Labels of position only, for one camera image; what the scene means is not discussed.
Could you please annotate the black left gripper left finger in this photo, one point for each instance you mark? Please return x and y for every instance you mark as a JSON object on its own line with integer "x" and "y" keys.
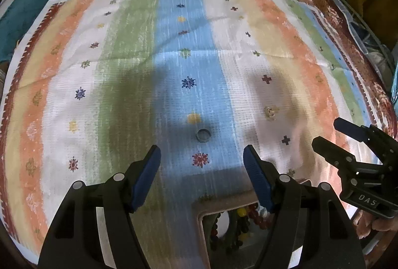
{"x": 73, "y": 241}

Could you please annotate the teal pillow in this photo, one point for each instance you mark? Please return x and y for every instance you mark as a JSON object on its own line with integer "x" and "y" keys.
{"x": 15, "y": 22}

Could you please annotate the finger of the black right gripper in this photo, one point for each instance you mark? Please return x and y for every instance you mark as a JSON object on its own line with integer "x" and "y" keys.
{"x": 342, "y": 159}
{"x": 379, "y": 142}

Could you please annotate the striped colourful cloth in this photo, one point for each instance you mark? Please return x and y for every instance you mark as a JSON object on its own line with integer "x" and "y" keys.
{"x": 201, "y": 79}

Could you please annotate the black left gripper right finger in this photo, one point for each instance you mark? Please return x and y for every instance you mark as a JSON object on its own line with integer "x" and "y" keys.
{"x": 304, "y": 217}

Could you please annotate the person's right hand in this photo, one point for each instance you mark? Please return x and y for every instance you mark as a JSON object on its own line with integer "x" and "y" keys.
{"x": 365, "y": 222}

